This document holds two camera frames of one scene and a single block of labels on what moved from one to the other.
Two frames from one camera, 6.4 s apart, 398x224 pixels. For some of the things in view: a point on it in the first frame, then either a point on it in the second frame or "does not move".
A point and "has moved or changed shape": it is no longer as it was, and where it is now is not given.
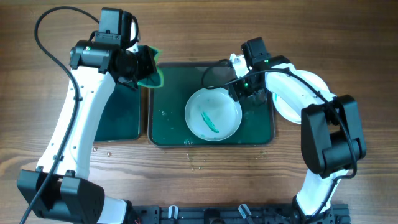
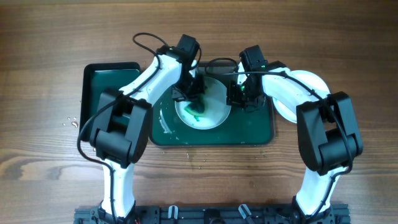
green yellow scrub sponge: (148, 71) -> (196, 108)
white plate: (212, 114) has moved or changed shape
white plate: (289, 111) does not move
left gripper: (144, 62) -> (189, 92)
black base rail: (140, 214) does not move
